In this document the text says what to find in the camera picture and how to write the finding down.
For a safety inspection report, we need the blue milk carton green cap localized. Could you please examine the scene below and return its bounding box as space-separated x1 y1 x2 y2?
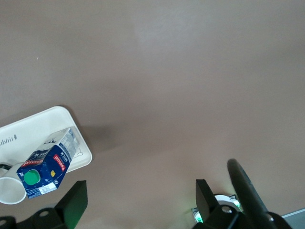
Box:
16 127 81 199

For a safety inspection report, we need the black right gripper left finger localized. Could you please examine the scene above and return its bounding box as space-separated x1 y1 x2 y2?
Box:
15 180 88 229

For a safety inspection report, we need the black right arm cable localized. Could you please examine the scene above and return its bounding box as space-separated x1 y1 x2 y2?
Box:
227 159 291 229

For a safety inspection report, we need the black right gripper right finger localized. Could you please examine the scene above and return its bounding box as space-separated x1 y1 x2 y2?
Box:
192 178 239 229

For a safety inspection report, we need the beige plastic tray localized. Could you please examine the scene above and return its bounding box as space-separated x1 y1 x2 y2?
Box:
0 106 93 182

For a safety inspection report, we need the white smiley mug black handle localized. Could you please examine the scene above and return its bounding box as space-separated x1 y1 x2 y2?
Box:
0 163 28 205

